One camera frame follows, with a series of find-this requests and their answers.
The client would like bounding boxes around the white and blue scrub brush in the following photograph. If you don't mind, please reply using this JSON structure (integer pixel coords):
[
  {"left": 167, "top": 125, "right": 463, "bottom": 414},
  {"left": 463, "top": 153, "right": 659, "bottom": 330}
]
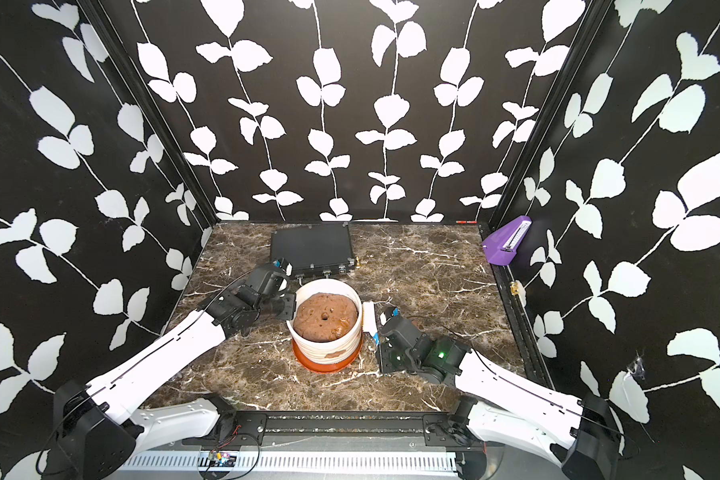
[{"left": 362, "top": 301, "right": 379, "bottom": 345}]

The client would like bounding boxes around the white ceramic pot with mud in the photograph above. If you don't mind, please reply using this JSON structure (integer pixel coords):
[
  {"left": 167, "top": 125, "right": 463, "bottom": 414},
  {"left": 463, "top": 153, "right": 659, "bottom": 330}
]
[{"left": 287, "top": 279, "right": 362, "bottom": 342}]

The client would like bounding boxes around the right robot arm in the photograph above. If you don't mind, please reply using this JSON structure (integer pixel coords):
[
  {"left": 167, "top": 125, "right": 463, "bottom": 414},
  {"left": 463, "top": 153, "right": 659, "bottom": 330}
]
[{"left": 377, "top": 308, "right": 625, "bottom": 479}]

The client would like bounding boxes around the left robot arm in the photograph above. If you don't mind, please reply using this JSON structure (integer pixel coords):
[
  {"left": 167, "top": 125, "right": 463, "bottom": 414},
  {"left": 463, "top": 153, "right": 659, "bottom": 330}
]
[{"left": 35, "top": 259, "right": 295, "bottom": 479}]

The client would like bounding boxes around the orange pot saucer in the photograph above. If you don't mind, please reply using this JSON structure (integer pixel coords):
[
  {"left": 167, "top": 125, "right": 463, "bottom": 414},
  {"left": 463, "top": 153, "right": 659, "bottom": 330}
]
[{"left": 291, "top": 335, "right": 363, "bottom": 374}]

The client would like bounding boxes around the black flat case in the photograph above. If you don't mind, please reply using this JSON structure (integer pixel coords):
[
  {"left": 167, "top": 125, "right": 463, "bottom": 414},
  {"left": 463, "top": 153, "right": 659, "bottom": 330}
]
[{"left": 270, "top": 223, "right": 357, "bottom": 277}]

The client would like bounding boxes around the white perforated strip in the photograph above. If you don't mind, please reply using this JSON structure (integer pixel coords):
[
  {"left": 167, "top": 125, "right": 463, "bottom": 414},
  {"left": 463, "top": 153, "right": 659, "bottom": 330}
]
[{"left": 119, "top": 451, "right": 458, "bottom": 476}]

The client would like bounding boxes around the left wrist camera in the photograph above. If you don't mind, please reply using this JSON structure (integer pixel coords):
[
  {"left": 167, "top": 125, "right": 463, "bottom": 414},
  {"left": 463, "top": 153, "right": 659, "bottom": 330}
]
[{"left": 258, "top": 259, "right": 292, "bottom": 295}]

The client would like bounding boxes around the black front mounting rail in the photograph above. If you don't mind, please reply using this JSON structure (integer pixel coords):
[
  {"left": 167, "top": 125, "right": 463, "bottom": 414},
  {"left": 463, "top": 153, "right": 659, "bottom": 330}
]
[{"left": 104, "top": 410, "right": 577, "bottom": 448}]

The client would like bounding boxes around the small circuit board with wires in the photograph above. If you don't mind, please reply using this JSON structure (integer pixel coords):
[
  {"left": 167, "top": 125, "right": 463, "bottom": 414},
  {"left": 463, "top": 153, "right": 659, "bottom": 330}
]
[{"left": 198, "top": 451, "right": 237, "bottom": 470}]

